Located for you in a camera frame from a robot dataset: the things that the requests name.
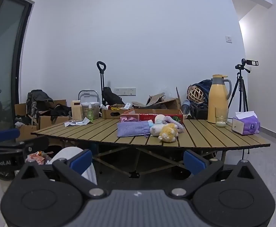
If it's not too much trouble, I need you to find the dark blue cloth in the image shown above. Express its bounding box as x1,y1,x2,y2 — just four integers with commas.
190,79,213,104

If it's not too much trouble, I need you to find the black bag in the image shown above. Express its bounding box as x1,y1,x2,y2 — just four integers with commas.
102,87,126,106

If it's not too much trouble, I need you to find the red cardboard box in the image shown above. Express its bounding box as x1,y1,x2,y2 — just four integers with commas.
120,109,184,124

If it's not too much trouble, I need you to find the yellow plush toy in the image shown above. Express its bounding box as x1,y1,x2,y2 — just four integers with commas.
159,123,179,143

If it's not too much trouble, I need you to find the white plush toy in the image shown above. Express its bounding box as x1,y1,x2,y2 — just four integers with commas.
150,114,168,137

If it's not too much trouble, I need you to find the grey backpack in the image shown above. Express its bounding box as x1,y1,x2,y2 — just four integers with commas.
26,89,55,124

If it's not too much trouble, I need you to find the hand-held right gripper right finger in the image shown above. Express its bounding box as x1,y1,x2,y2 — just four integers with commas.
171,150,259,198

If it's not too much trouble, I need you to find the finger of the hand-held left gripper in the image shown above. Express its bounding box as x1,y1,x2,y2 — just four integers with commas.
15,136,50,156
0,128,21,145

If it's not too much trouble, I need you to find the purple cloth pouch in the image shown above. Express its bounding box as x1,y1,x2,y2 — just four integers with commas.
117,120,151,138

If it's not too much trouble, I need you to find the green spray bottle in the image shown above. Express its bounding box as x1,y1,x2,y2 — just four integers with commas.
87,103,94,121

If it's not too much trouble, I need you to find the glass cup with candle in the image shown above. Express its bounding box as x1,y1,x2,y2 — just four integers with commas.
215,108,229,128

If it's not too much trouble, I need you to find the clear grain container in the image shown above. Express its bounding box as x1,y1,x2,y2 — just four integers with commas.
81,102,100,120

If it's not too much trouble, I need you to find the white folding stool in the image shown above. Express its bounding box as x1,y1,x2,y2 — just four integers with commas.
78,90,99,104

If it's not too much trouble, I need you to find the rattan ball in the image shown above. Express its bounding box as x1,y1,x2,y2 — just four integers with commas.
187,86,205,104

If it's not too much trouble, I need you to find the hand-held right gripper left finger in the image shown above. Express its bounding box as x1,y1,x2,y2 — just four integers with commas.
17,149,106,198

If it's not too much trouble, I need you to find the black cloth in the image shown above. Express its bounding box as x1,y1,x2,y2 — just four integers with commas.
49,104,72,119

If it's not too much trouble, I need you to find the black trolley handle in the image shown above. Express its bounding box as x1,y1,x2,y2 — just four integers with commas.
96,61,107,106

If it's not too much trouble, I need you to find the white wall outlet strip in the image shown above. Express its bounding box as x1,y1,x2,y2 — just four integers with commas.
114,87,137,96

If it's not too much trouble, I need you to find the yellow thermos jug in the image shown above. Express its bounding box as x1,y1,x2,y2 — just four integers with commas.
207,74,232,124

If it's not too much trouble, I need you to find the black tripod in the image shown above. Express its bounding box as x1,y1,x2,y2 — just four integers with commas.
228,69,252,114

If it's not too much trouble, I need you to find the large open cardboard box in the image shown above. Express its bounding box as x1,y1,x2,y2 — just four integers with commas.
131,87,183,114

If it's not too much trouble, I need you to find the red snack wrapper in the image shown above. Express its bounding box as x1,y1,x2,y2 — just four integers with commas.
28,151,47,166

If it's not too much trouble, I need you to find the purple tissue pack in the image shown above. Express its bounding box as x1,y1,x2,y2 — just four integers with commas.
232,111,261,136

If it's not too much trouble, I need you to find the lilac plush toy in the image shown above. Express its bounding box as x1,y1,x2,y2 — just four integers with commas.
163,115,185,133

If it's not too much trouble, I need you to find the blue water bottle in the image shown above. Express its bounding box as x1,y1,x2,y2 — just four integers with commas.
181,100,191,115

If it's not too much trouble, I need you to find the glass sliding door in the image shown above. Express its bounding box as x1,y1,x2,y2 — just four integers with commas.
0,0,36,135

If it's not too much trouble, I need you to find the white paper sheet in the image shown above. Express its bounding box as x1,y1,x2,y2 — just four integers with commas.
64,118,91,127

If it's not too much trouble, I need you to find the brown cardboard tray box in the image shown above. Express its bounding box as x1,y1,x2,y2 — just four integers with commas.
101,106,135,120

